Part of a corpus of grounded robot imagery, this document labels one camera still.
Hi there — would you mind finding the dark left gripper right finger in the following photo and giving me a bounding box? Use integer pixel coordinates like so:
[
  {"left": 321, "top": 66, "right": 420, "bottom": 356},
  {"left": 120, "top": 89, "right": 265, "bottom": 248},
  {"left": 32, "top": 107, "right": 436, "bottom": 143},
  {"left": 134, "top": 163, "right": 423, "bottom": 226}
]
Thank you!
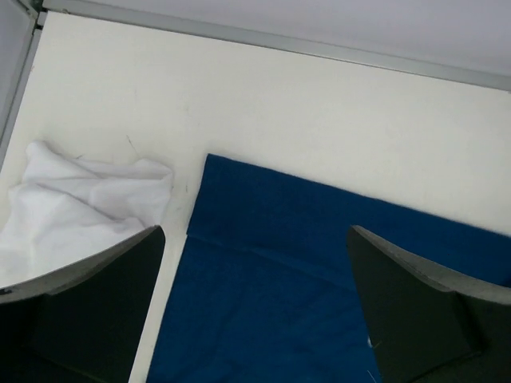
[{"left": 347, "top": 226, "right": 510, "bottom": 382}]

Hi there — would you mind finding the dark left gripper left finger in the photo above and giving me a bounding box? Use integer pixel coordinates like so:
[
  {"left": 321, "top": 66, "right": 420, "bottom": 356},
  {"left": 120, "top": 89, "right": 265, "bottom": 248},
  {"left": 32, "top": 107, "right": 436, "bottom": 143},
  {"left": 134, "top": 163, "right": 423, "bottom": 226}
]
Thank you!
[{"left": 1, "top": 226, "right": 165, "bottom": 382}]

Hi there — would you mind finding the blue printed t-shirt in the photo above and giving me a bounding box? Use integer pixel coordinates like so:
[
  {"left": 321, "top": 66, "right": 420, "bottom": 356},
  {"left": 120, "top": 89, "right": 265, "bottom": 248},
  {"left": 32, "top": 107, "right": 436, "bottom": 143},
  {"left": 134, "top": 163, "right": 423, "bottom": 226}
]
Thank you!
[{"left": 148, "top": 154, "right": 510, "bottom": 382}]

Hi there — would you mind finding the white folded t-shirt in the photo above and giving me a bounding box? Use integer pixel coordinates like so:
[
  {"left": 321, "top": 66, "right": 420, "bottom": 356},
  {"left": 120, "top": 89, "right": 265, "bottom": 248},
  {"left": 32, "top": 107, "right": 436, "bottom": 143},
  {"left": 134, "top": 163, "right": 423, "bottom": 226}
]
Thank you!
[{"left": 1, "top": 141, "right": 172, "bottom": 287}]

